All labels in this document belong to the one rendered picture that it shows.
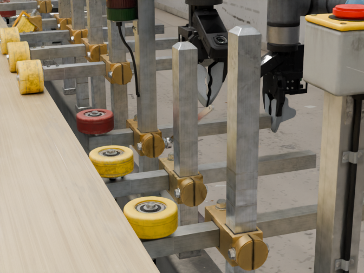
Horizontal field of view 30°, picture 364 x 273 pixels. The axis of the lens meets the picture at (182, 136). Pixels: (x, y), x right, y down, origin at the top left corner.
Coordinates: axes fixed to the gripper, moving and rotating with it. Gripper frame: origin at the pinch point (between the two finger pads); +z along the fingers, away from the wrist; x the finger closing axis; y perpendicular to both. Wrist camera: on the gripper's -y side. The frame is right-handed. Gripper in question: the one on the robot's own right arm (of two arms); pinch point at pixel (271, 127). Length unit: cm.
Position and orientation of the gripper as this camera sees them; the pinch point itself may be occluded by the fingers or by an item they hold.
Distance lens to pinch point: 162.9
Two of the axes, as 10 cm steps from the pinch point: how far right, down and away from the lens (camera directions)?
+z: 0.1, 9.5, 3.2
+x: -3.2, -3.0, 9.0
